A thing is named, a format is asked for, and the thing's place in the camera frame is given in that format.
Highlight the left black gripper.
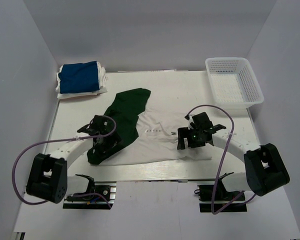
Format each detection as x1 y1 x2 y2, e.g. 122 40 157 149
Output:
93 125 123 158

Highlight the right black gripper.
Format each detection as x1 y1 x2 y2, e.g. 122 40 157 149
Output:
177 126 206 150

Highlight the white green raglan t shirt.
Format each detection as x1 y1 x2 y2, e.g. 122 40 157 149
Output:
86 88 212 166

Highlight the blue t shirt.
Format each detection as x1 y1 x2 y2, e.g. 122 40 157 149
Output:
58 61 100 94

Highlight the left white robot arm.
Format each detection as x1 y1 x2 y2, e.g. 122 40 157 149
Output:
26 115 121 204

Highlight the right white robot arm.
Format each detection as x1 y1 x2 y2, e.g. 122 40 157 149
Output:
177 112 290 200

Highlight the white plastic basket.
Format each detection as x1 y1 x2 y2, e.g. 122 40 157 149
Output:
205 57 264 110

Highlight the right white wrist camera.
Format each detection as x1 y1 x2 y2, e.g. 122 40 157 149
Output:
184 114 195 130

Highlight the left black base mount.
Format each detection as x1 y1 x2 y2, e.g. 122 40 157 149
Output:
62 182 117 210

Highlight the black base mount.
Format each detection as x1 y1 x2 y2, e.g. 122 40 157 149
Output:
62 182 117 210
194 183 247 213

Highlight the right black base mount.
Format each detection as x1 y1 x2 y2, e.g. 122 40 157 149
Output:
194 183 247 213

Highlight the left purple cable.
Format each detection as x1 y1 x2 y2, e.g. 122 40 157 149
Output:
12 116 117 210

